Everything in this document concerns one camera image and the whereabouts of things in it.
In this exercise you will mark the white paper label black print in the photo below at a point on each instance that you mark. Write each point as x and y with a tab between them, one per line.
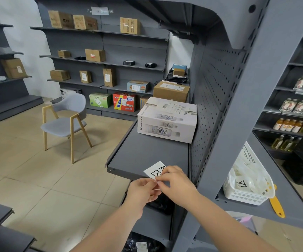
154	169

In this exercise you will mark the flat black item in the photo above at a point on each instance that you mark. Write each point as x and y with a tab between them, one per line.
80	58

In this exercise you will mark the black bundled item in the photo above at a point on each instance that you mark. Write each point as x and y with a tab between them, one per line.
150	65

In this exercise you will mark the pale drink bottle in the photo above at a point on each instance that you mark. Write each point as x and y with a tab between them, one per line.
300	83

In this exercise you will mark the orange juice bottle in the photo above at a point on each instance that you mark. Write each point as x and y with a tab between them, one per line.
297	126
278	124
285	125
290	125

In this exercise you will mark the person's left hand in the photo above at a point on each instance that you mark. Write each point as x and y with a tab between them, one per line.
137	194

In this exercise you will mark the large gray pegboard shelving unit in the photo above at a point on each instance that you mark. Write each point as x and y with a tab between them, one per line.
259	76

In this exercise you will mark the person's right hand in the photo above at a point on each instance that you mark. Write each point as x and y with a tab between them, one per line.
180	186

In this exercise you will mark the small black box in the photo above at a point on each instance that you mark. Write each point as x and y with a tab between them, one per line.
129	62

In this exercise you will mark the small brown cardboard box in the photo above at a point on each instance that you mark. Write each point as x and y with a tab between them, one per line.
178	72
85	76
64	54

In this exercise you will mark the black bag with white label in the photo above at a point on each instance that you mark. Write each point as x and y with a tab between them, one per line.
141	244

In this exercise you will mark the yellow plastic scraper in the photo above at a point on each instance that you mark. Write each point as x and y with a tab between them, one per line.
276	204

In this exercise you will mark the tall brown cardboard box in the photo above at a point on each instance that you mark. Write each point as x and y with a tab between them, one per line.
109	77

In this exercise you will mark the person's right fingers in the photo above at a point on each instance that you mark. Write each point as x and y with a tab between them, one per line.
167	175

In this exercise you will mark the black plastic bag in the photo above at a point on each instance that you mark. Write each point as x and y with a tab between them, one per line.
176	79

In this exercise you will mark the white paper sign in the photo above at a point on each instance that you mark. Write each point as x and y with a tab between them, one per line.
99	10

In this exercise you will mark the white bottle-print cardboard box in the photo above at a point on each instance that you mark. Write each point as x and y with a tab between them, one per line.
167	120

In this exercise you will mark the light blue box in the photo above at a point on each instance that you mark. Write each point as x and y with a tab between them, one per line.
179	66

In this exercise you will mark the pink plastic item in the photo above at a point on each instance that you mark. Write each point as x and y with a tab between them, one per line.
243	221

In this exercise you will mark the row of pale drink bottles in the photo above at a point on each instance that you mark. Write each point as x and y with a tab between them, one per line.
300	106

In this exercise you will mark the person's left thumb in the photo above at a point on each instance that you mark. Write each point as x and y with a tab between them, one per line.
148	182

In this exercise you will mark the yellow oil bottle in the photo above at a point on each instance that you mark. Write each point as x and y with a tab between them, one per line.
287	144
296	144
277	143

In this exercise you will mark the large brown cardboard box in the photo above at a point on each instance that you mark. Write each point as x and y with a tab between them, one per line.
171	90

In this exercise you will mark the person's left forearm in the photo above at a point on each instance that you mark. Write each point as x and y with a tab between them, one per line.
106	230

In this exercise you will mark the gray chair with wooden legs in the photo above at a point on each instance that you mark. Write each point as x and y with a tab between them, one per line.
64	123

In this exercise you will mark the red cardboard box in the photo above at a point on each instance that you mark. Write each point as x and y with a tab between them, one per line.
124	102

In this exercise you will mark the gray drinks shelving unit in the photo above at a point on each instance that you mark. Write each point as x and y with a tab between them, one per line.
285	81

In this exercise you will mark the person's right forearm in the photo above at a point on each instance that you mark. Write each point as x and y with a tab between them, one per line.
227	228

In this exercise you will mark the gray wall shelving unit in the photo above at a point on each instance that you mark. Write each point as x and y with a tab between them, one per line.
109	49

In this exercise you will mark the white plastic basket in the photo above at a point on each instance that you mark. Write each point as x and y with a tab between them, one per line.
246	198

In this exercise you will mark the green cardboard box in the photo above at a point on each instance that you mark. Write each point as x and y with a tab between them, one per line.
100	100

